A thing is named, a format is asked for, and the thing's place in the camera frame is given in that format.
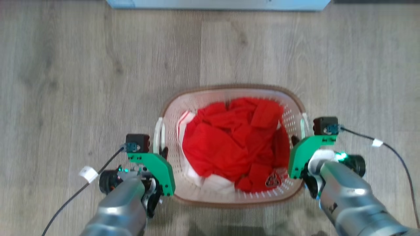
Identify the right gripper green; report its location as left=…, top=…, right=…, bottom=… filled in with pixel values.
left=288, top=134, right=338, bottom=199

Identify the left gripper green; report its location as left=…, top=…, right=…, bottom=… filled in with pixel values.
left=127, top=147, right=176, bottom=218

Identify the white brown-rimmed laundry basket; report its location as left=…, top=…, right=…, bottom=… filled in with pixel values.
left=153, top=84, right=311, bottom=208

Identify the white red-striped cloth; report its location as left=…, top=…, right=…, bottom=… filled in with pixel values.
left=177, top=110, right=237, bottom=194

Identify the red garment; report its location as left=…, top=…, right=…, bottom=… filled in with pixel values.
left=182, top=97, right=290, bottom=193

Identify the light blue furniture base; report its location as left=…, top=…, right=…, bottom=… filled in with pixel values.
left=106, top=0, right=331, bottom=11

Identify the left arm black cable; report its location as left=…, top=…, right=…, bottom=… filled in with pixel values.
left=41, top=146, right=128, bottom=236

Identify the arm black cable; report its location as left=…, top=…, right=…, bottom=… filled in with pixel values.
left=338, top=127, right=420, bottom=228
left=41, top=146, right=128, bottom=236

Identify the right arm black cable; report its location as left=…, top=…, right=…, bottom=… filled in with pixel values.
left=338, top=127, right=420, bottom=228

